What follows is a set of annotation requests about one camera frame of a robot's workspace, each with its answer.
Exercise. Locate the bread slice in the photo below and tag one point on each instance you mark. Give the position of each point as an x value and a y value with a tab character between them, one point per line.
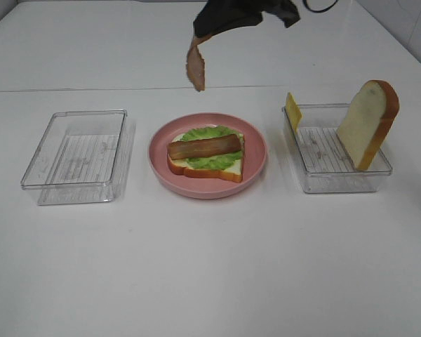
195	173
369	118

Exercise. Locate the right clear plastic tray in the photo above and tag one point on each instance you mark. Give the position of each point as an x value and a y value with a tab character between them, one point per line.
321	163

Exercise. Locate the green lettuce leaf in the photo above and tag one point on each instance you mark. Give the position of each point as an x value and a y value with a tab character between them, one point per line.
229	162

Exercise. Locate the clear plastic tray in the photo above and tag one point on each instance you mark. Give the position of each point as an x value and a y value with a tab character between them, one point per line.
82	158
321	163

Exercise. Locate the bacon strip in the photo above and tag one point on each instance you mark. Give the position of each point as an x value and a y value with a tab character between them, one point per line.
195	65
204	147

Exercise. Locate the pink round plate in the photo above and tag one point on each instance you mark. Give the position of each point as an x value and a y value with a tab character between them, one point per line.
207	188

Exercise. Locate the left clear plastic tray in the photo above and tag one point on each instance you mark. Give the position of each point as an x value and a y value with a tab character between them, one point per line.
82	158

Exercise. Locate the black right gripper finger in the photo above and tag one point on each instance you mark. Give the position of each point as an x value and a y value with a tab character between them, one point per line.
284	10
219	16

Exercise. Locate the yellow cheese slice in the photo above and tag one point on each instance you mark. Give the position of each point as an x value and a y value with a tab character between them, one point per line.
293	112

